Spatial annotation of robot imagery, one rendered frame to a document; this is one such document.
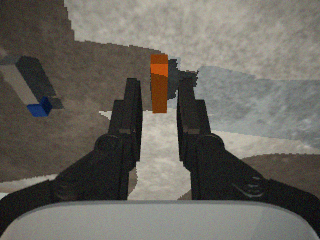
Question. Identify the grey rectangular rod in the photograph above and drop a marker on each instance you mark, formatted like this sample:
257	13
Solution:
21	78

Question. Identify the small blue block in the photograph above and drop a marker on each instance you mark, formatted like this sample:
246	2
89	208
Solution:
40	110

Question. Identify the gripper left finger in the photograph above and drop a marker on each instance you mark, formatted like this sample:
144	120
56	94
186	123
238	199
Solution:
97	175

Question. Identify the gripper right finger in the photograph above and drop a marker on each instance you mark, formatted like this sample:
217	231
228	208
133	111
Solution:
216	174

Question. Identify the orange rod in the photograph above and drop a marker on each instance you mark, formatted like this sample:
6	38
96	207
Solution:
159	82

